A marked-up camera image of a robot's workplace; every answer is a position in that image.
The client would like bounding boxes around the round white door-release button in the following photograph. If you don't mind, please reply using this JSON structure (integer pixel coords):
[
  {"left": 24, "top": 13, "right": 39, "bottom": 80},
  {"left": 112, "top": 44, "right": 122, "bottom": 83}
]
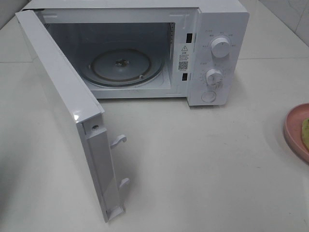
[{"left": 201, "top": 91, "right": 216, "bottom": 102}]

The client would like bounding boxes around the white microwave door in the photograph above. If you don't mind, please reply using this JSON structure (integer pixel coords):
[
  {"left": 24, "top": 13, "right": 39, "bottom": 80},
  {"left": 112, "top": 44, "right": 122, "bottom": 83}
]
[{"left": 16, "top": 10, "right": 129, "bottom": 222}]

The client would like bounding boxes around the white timer knob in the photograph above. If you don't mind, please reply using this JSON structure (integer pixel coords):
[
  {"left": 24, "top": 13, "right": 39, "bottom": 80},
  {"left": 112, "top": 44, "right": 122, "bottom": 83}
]
[{"left": 206, "top": 69, "right": 224, "bottom": 87}]

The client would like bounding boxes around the pink round plate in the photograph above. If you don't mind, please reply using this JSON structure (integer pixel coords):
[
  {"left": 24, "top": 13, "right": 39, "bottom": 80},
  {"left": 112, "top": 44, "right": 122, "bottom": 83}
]
[{"left": 283, "top": 103, "right": 309, "bottom": 163}]

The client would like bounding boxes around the toast sandwich with lettuce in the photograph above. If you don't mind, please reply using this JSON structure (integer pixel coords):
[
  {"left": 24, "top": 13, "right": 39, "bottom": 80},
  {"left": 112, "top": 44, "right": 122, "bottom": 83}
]
[{"left": 301, "top": 118, "right": 309, "bottom": 149}]

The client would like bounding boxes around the glass microwave turntable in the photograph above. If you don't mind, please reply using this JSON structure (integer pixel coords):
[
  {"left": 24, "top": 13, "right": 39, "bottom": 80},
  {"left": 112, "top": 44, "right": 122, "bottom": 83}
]
[{"left": 81, "top": 48, "right": 165, "bottom": 87}]

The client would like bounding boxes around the white warning sticker QR code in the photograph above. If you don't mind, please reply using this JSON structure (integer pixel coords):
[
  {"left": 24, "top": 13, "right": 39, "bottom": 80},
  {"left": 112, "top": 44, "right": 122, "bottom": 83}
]
[{"left": 177, "top": 43, "right": 193, "bottom": 72}]

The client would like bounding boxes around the white microwave oven body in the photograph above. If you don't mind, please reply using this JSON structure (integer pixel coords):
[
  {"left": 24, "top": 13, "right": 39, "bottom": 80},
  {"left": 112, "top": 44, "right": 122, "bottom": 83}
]
[{"left": 21, "top": 0, "right": 249, "bottom": 106}]

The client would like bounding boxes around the upper white power knob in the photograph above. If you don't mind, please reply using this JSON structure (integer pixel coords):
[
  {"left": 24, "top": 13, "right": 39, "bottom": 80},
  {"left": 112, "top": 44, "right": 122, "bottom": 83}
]
[{"left": 210, "top": 36, "right": 231, "bottom": 58}]

